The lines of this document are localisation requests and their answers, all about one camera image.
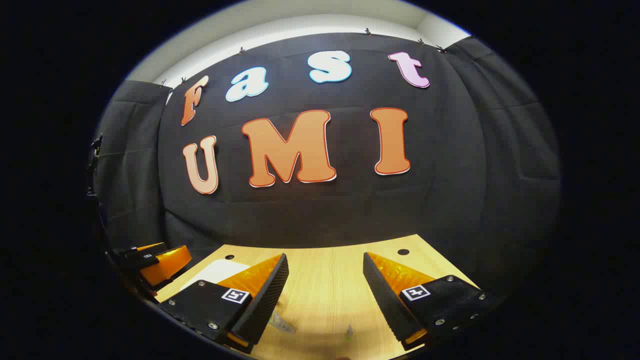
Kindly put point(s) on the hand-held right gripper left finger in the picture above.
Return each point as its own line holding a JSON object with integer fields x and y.
{"x": 265, "y": 300}

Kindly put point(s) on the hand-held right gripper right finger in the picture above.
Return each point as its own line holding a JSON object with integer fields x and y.
{"x": 385, "y": 300}

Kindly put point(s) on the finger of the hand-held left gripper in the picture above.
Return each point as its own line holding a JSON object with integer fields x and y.
{"x": 165, "y": 265}
{"x": 132, "y": 251}

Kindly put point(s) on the black backdrop cloth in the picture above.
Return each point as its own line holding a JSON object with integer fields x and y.
{"x": 325, "y": 215}

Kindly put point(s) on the black stand clamp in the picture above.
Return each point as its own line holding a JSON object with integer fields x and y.
{"x": 94, "y": 150}

